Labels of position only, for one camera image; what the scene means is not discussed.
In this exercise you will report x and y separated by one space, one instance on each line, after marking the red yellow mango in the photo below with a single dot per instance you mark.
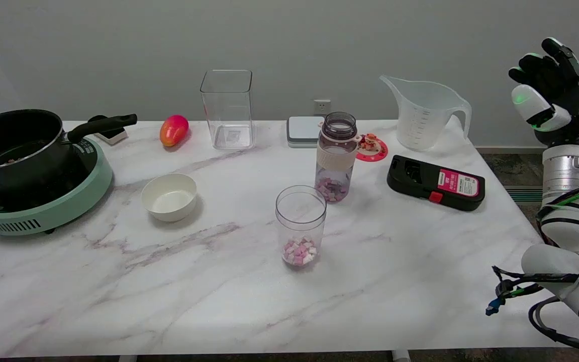
173 130

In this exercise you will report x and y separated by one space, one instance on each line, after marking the black device with pink label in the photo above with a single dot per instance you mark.
420 186

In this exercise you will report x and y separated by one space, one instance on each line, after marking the white wall socket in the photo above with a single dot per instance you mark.
322 106

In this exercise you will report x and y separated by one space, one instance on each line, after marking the white round bowl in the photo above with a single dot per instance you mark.
169 198

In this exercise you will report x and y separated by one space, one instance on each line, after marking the clear square plastic container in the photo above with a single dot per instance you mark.
228 115

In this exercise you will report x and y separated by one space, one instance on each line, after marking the green induction cooker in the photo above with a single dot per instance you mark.
58 208

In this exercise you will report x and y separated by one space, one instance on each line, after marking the purple clear water bottle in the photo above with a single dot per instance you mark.
336 156

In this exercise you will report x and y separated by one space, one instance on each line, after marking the large translucent measuring jug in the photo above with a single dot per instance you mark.
422 120

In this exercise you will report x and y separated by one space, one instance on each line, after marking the white table leg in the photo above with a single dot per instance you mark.
401 356

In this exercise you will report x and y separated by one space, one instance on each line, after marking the round red coaster with figure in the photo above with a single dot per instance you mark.
372 148

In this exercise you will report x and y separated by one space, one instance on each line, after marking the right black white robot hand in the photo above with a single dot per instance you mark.
571 95

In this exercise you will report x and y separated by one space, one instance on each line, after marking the small white black gadget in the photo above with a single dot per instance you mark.
113 136

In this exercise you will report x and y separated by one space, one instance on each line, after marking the floor vent grille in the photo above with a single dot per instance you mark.
523 194

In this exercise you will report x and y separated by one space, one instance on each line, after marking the clear cup with candy pieces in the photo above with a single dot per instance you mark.
299 251

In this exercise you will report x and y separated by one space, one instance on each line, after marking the grey white kitchen scale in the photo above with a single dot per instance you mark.
303 129

